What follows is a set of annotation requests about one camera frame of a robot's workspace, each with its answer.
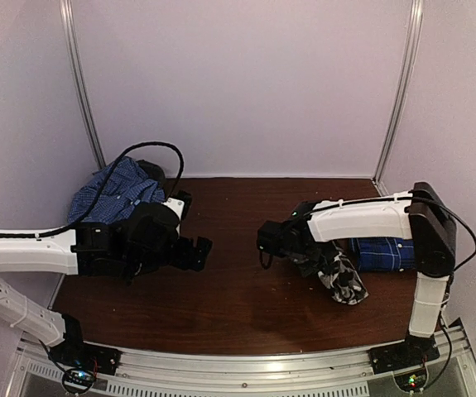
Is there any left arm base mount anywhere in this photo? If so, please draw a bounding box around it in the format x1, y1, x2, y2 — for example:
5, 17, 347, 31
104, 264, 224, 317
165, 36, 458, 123
49, 340, 121, 375

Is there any black cable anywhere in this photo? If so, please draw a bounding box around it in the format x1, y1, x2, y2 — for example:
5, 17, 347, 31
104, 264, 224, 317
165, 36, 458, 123
257, 247, 276, 271
67, 141, 185, 232

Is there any right circuit board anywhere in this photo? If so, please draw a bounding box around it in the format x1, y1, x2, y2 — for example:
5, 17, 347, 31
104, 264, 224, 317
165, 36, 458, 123
394, 372, 427, 393

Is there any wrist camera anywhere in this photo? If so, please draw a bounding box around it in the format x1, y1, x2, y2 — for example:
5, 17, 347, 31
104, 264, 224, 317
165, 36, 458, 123
124, 190, 191, 265
257, 220, 291, 257

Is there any right aluminium frame post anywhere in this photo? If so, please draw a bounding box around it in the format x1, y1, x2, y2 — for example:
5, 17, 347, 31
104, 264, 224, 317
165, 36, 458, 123
372, 0, 425, 194

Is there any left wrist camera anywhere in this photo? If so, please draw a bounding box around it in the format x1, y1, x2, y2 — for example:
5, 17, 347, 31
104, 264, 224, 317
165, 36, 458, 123
124, 190, 191, 265

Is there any aluminium frame post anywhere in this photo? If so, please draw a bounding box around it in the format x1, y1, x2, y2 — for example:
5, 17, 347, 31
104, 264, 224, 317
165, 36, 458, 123
372, 0, 425, 194
59, 0, 106, 169

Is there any circuit board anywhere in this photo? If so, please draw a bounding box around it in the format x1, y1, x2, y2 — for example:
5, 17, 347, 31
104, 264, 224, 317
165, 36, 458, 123
61, 368, 96, 391
394, 372, 427, 393

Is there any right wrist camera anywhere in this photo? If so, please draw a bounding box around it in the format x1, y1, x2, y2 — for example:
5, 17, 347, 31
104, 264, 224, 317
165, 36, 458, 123
257, 220, 291, 257

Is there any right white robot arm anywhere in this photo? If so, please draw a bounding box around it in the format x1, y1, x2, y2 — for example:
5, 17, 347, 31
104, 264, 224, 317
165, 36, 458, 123
275, 182, 456, 366

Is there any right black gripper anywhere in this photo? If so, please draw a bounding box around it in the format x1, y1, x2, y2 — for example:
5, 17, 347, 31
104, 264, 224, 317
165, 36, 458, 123
286, 239, 341, 277

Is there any black pinstripe shirt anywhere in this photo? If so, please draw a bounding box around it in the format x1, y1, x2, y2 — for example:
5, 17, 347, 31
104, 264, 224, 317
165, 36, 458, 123
137, 160, 166, 189

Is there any blue plaid shirt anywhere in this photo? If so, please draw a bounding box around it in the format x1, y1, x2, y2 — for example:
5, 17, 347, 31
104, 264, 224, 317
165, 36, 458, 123
349, 237, 415, 272

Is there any left aluminium frame post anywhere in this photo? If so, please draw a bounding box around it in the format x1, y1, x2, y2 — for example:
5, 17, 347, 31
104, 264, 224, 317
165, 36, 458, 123
59, 0, 106, 169

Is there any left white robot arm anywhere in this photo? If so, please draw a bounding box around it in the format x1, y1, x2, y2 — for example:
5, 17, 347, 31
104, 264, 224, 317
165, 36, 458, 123
0, 217, 213, 367

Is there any left black cable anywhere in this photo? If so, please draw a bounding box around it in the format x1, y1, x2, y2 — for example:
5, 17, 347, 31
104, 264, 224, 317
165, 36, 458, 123
67, 141, 185, 232

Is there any front aluminium rail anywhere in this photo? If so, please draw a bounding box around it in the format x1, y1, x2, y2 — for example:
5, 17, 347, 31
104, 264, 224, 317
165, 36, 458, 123
7, 323, 476, 397

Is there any right black cable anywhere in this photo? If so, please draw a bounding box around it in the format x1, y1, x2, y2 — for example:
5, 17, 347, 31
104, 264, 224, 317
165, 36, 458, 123
257, 247, 276, 271

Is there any left circuit board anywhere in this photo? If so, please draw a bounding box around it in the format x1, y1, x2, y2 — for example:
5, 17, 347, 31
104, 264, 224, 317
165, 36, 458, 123
61, 368, 96, 391

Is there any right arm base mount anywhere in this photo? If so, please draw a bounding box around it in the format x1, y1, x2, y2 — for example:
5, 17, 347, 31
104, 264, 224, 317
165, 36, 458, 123
368, 341, 440, 375

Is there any crumpled blue dotted shirt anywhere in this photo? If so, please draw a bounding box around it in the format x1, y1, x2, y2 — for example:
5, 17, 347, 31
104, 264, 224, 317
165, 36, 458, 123
67, 156, 165, 224

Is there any black white checkered shirt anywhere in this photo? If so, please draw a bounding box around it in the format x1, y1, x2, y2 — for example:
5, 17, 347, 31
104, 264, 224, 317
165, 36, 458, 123
298, 241, 369, 305

